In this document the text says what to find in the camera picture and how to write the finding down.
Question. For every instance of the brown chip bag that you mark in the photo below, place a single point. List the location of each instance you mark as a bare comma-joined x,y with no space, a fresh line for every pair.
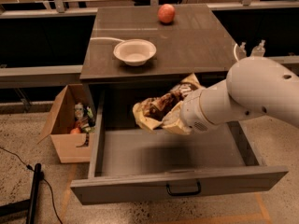
164,112

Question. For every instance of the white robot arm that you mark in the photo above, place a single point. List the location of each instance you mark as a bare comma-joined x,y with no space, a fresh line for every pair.
253,87

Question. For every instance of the white paper bowl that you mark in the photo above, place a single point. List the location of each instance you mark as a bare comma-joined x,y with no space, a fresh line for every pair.
134,52

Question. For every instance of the dark grey cabinet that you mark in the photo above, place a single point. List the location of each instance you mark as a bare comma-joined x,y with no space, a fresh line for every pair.
196,42

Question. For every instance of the open grey drawer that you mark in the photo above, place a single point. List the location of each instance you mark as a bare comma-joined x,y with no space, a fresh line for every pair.
132,165

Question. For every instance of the green snack packet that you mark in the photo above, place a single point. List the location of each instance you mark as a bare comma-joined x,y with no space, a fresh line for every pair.
87,122

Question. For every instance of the red fruit in box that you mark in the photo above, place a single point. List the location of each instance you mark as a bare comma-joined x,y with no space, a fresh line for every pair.
75,130

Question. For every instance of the cardboard box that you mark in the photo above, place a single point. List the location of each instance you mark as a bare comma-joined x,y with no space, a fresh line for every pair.
70,147

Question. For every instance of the red apple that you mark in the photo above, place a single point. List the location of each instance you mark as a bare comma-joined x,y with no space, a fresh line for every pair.
166,13

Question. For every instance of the black metal stand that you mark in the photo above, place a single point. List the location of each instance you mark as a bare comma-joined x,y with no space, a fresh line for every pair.
28,205

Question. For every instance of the black drawer handle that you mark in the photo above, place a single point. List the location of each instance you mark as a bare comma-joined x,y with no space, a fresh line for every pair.
183,190

